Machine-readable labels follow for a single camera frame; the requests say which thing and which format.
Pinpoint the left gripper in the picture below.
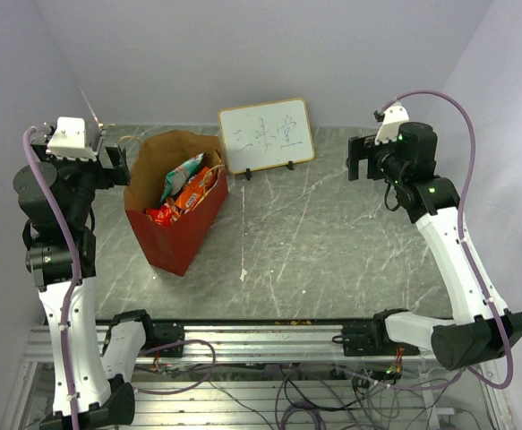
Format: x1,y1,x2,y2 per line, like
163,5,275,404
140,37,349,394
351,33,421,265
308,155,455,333
30,136,129,224

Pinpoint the red brown paper bag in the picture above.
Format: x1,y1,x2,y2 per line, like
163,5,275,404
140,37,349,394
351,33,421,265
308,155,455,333
124,130,228,276

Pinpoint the teal Fox's candy bag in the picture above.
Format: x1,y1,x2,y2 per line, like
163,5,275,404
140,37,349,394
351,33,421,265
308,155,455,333
159,152,205,204

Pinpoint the red snack mix bag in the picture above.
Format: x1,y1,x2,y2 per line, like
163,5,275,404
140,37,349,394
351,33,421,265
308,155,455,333
145,203,180,227

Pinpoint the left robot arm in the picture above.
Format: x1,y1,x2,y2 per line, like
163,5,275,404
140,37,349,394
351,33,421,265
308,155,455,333
13,126,157,429

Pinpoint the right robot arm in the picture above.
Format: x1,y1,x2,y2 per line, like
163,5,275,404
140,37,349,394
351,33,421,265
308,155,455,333
346,122,522,370

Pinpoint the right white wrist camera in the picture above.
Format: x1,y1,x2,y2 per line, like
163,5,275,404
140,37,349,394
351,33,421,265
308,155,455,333
373,102,409,146

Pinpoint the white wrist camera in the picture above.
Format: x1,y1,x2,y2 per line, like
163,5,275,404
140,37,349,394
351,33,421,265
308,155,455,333
373,102,409,146
47,116,100,160

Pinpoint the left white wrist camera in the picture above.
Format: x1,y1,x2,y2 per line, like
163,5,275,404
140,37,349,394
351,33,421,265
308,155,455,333
47,116,100,160

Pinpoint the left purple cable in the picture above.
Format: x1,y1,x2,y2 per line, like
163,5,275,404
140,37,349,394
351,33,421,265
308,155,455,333
21,125,217,430

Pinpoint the small whiteboard yellow frame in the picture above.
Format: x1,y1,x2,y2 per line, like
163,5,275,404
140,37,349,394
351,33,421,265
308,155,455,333
218,98,315,175

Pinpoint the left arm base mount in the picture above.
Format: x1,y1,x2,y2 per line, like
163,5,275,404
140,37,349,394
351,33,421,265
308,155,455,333
102,321,184,358

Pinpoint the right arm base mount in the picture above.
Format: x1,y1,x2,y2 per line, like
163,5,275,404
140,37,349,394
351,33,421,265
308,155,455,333
331,319,420,357

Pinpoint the aluminium rail frame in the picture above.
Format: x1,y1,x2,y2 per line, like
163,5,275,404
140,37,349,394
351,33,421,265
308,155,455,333
0,126,512,430

